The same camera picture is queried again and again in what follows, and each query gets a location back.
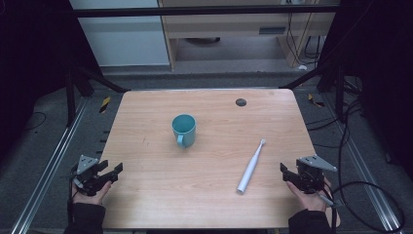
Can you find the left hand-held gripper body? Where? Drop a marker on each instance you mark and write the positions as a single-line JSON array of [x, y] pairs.
[[87, 177]]

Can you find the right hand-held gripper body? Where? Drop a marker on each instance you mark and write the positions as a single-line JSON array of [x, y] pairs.
[[312, 177]]

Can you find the white electric toothbrush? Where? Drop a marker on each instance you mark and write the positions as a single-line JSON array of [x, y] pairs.
[[250, 169]]

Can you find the teal mug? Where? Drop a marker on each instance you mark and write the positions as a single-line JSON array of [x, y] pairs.
[[186, 134]]

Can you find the person's left hand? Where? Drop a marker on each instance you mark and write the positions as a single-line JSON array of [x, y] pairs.
[[94, 196]]

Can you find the person's right hand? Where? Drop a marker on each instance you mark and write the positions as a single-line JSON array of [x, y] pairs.
[[308, 200]]

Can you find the yellow black tape strip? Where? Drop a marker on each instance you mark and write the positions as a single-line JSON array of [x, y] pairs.
[[315, 100], [105, 104]]

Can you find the dark round table grommet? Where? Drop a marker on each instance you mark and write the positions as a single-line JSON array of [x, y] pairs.
[[241, 102]]

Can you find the small white floor object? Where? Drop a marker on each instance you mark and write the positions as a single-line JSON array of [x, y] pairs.
[[302, 67]]

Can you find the black curtain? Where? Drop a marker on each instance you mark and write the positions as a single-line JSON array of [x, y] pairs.
[[386, 65], [29, 58]]

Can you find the white cabinet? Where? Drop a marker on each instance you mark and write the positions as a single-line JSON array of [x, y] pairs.
[[123, 35]]

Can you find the dark round object under desk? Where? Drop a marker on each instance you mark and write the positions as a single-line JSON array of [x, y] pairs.
[[203, 41]]

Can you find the light wooden desk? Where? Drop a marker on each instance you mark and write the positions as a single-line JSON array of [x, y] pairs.
[[227, 24]]

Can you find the aluminium floor rail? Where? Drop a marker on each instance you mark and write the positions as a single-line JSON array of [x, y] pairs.
[[48, 169], [360, 165]]

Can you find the black upright frame post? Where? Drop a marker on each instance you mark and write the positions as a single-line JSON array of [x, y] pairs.
[[70, 97], [340, 94]]

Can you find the black diagonal frame strut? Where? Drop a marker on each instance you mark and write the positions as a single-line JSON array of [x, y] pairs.
[[100, 78], [308, 76]]

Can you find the black horizontal frame bar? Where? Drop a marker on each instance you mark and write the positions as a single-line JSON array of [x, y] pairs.
[[195, 11]]

